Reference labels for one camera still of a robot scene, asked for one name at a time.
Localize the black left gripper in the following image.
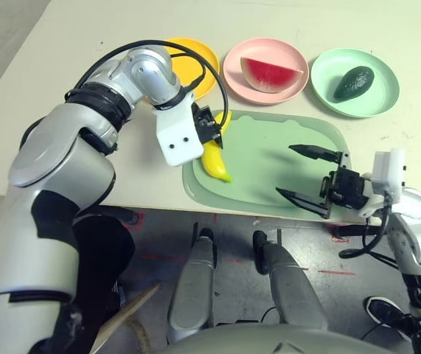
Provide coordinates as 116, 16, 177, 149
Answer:
191, 105, 226, 150

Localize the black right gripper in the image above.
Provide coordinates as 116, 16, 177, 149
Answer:
275, 143, 370, 221

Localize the yellow toy banana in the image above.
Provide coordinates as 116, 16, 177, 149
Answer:
200, 111, 234, 184

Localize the toy watermelon slice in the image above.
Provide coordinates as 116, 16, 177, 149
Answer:
240, 56, 306, 94

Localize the dark green toy avocado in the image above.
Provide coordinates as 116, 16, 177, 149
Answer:
333, 65, 375, 100

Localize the green cutting board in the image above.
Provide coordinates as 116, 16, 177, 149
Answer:
181, 109, 353, 222

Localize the yellow plastic plate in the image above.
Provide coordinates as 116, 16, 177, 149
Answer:
164, 36, 220, 101

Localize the light green plastic plate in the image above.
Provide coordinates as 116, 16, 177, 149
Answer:
310, 47, 401, 119

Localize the pink plastic plate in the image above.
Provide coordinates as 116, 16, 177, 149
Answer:
223, 36, 310, 105

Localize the silver robot right leg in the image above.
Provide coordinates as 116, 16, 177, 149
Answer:
252, 230, 329, 331

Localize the silver robot leg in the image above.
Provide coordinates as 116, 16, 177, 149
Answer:
168, 221, 218, 342
252, 230, 329, 331

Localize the black table foot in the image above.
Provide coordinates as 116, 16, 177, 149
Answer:
116, 206, 143, 226

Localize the black sneaker white sole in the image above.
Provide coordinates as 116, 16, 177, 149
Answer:
363, 294, 416, 329

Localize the silver robot left leg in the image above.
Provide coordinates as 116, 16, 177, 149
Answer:
168, 221, 218, 342

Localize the bystander black trouser leg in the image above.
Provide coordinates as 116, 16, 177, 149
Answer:
72, 213, 136, 354

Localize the grey robot torso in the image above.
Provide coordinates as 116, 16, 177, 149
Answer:
161, 320, 421, 354

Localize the wooden stick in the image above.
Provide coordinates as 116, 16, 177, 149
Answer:
90, 282, 161, 354

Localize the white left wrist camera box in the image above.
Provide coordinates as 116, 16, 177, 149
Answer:
153, 91, 206, 167

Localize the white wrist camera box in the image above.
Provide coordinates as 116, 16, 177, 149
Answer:
153, 91, 206, 167
357, 147, 407, 219

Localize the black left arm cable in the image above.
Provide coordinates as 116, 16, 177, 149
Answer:
75, 38, 232, 130

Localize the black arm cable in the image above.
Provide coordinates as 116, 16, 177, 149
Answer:
75, 38, 232, 130
338, 206, 399, 266

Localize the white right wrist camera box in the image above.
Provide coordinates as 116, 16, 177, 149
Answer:
357, 147, 407, 219

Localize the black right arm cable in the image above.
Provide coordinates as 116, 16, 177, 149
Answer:
338, 206, 399, 266

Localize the brown rope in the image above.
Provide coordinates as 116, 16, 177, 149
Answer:
127, 319, 152, 354

